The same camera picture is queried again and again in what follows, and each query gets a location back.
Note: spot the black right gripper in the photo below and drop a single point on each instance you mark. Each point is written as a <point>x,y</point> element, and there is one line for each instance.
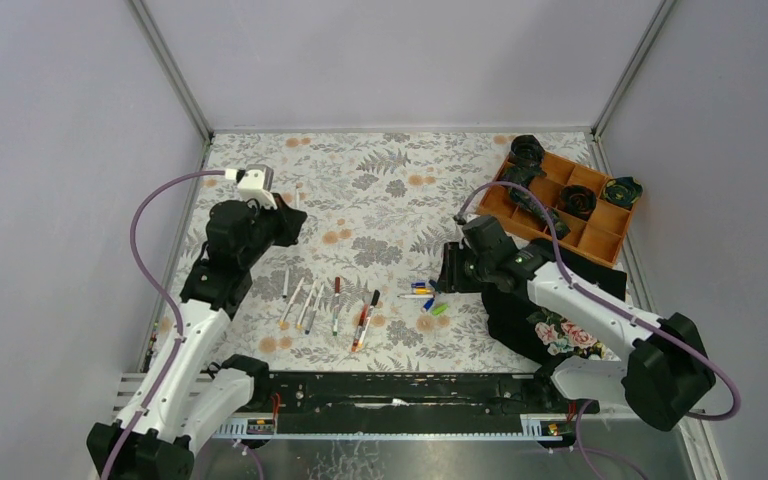
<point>455,268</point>

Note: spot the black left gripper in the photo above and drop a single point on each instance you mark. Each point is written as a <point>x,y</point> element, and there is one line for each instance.
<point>289,223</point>

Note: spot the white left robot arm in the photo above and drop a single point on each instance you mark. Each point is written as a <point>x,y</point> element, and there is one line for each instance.
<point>160,431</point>

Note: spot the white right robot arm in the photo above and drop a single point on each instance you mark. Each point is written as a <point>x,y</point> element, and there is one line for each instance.
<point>661,369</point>

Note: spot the green pen cap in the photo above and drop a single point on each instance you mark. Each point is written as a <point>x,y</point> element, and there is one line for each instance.
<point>438,310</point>

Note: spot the white pen black cap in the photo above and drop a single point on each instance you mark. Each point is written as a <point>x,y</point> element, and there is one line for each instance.
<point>372,305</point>

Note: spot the white pen brown cap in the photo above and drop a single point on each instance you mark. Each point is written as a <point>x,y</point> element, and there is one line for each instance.
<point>336,306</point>

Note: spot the white pen orange end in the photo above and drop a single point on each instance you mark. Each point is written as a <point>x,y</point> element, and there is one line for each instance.
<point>290,303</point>

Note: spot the clear pen orange end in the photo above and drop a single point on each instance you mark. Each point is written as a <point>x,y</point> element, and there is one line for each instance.
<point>359,328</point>

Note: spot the white pen yellow end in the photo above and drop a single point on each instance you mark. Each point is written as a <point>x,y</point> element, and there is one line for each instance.
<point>305,305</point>

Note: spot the white pen blue end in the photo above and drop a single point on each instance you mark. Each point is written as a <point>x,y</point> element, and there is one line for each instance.
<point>313,310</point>

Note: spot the black floral cloth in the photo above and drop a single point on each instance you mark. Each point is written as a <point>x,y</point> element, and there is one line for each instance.
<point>540,334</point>

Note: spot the floral patterned table mat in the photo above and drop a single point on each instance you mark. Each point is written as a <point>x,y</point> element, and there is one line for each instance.
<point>380,208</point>

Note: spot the dark patterned fabric roll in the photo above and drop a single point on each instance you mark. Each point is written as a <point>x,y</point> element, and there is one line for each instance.
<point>523,176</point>

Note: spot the dark rolled flower in tray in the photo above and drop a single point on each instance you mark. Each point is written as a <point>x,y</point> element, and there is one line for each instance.
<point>578,201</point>

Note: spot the dark rolled fabric flower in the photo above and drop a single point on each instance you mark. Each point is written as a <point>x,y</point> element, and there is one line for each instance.
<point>526,150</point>

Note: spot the wooden compartment tray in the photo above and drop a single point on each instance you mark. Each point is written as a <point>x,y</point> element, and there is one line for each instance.
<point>599,237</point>

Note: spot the dark green rolled flower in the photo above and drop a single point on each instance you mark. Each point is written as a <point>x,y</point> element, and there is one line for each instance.
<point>623,192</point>

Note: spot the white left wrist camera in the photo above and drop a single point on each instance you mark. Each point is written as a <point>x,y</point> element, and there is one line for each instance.
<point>254,183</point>

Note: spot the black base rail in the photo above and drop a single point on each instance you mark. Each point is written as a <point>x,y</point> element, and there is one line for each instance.
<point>365,399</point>

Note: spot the white slotted cable duct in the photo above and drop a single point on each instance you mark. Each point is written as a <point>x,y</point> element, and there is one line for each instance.
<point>517,427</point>

